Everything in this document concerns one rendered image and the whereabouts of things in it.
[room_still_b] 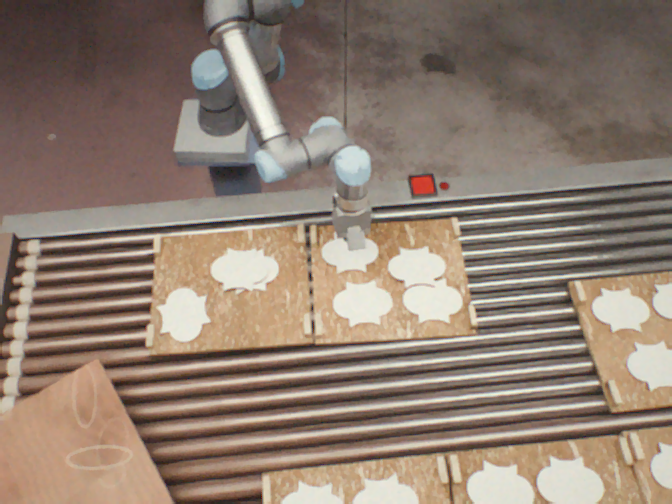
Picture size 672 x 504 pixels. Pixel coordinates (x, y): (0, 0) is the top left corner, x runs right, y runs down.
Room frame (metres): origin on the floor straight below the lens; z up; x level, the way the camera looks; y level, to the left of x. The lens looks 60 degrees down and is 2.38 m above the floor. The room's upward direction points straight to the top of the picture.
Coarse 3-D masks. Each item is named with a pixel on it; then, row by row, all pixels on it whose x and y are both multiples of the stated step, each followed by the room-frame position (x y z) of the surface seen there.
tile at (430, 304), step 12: (420, 288) 0.73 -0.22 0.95; (432, 288) 0.73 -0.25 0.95; (444, 288) 0.73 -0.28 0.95; (408, 300) 0.70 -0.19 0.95; (420, 300) 0.70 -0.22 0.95; (432, 300) 0.70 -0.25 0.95; (444, 300) 0.70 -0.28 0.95; (456, 300) 0.70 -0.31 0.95; (420, 312) 0.66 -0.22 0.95; (432, 312) 0.66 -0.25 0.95; (444, 312) 0.66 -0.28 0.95; (456, 312) 0.66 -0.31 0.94
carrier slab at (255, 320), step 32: (192, 256) 0.83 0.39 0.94; (288, 256) 0.83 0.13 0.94; (160, 288) 0.74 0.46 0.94; (192, 288) 0.74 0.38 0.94; (288, 288) 0.74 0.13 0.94; (160, 320) 0.64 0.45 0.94; (224, 320) 0.64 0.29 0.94; (256, 320) 0.64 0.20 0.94; (288, 320) 0.64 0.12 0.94; (160, 352) 0.56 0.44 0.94; (192, 352) 0.56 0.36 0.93
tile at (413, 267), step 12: (408, 252) 0.84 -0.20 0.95; (420, 252) 0.84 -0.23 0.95; (396, 264) 0.80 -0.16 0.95; (408, 264) 0.80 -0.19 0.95; (420, 264) 0.80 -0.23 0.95; (432, 264) 0.80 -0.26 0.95; (444, 264) 0.80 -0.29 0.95; (396, 276) 0.76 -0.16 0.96; (408, 276) 0.76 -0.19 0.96; (420, 276) 0.76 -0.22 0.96; (432, 276) 0.76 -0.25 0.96
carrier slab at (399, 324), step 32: (384, 224) 0.94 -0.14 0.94; (416, 224) 0.94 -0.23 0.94; (448, 224) 0.94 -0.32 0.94; (320, 256) 0.83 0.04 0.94; (384, 256) 0.83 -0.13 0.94; (448, 256) 0.83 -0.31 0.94; (320, 288) 0.74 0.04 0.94; (384, 288) 0.74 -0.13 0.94; (384, 320) 0.64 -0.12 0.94; (416, 320) 0.64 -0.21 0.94
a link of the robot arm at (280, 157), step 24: (216, 0) 1.16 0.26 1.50; (240, 0) 1.16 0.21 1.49; (216, 24) 1.11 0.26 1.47; (240, 24) 1.12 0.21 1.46; (240, 48) 1.07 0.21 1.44; (240, 72) 1.03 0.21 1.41; (240, 96) 0.99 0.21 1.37; (264, 96) 0.98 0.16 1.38; (264, 120) 0.93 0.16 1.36; (264, 144) 0.89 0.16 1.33; (288, 144) 0.89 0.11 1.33; (264, 168) 0.83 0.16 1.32; (288, 168) 0.85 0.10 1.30
